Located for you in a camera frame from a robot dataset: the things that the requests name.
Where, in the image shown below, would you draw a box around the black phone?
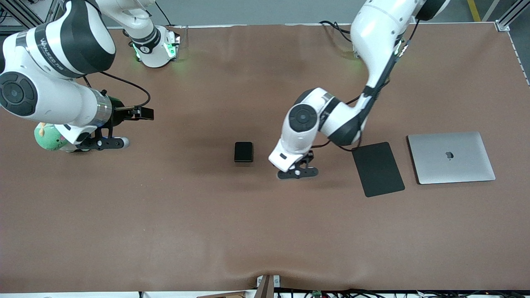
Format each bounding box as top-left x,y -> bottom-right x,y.
234,142 -> 253,163

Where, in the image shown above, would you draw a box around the black mouse pad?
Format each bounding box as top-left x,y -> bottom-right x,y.
351,142 -> 405,198

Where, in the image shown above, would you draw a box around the green dinosaur plush toy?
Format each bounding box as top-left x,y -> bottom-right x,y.
34,122 -> 69,152

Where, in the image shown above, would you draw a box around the large table cover mat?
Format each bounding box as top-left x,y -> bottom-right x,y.
0,23 -> 530,293

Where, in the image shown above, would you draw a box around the silver laptop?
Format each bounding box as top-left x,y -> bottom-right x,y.
407,132 -> 496,185

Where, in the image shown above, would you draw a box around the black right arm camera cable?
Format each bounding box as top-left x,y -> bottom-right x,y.
83,71 -> 151,109

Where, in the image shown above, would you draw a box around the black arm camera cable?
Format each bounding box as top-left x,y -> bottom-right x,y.
83,71 -> 151,109
313,19 -> 419,153

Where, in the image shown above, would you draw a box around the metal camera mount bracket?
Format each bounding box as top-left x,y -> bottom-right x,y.
256,274 -> 281,298

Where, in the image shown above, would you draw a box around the aluminium frame profile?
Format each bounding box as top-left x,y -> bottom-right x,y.
496,0 -> 530,32
0,0 -> 63,32

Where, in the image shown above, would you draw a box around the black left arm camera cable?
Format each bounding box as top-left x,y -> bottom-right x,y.
313,19 -> 419,153

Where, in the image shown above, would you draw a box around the black right arm base cable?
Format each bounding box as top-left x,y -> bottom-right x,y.
155,0 -> 172,26

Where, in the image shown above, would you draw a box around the black left arm base cables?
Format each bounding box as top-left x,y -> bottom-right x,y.
319,20 -> 353,43

